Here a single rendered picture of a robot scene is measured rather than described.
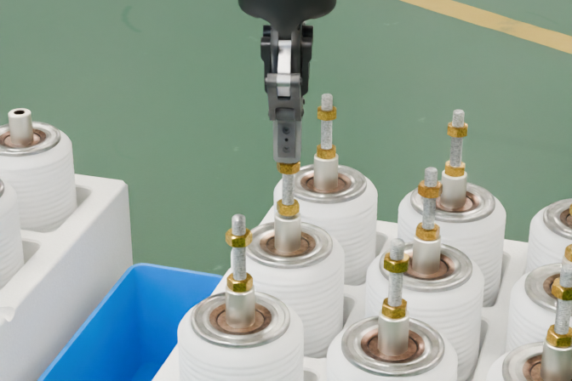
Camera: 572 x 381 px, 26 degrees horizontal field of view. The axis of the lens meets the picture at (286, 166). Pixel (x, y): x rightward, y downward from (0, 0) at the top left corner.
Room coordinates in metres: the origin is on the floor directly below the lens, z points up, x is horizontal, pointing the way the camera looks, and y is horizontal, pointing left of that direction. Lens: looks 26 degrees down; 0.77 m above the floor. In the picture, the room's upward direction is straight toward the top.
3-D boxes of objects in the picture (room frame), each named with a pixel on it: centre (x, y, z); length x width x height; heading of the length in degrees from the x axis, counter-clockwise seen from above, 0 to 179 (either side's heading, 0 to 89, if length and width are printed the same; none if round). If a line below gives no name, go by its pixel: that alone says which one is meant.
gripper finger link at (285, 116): (0.88, 0.00, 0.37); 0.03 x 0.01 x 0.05; 177
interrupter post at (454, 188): (0.98, -0.15, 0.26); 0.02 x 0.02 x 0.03
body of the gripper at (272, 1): (0.90, 0.00, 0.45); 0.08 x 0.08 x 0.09
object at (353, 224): (1.01, -0.04, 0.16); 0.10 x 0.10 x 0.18
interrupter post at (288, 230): (0.90, 0.00, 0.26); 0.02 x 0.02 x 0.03
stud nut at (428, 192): (0.87, -0.11, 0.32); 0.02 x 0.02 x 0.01; 36
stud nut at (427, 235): (0.87, -0.11, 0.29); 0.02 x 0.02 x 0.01; 36
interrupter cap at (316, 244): (0.90, 0.00, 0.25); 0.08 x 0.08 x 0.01
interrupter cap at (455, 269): (0.87, -0.11, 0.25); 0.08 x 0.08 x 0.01
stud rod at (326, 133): (1.01, -0.04, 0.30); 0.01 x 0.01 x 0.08
